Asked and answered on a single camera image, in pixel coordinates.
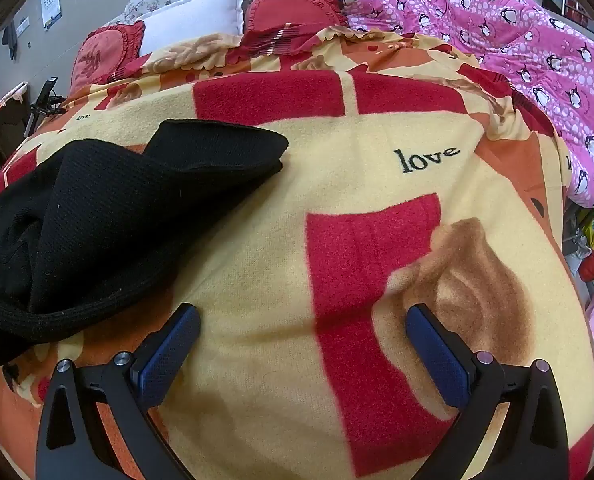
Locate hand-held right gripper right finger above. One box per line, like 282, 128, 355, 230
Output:
405, 303, 569, 480

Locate white pillow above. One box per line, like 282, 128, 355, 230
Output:
139, 0, 246, 57

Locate pink penguin print quilt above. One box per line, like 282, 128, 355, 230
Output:
313, 0, 594, 209

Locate red heart cushion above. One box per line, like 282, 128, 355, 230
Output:
70, 21, 146, 95
242, 0, 350, 41

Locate yellow red printed blanket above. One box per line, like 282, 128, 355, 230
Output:
0, 27, 594, 480

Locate dark hanging cloth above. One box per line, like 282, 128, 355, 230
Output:
2, 22, 18, 61

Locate black phone stand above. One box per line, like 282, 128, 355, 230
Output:
24, 76, 68, 137

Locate red striped cloth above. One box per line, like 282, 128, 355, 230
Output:
239, 22, 323, 58

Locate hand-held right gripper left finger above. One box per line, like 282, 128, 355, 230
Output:
36, 303, 201, 480

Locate black pants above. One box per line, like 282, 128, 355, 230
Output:
0, 119, 289, 372

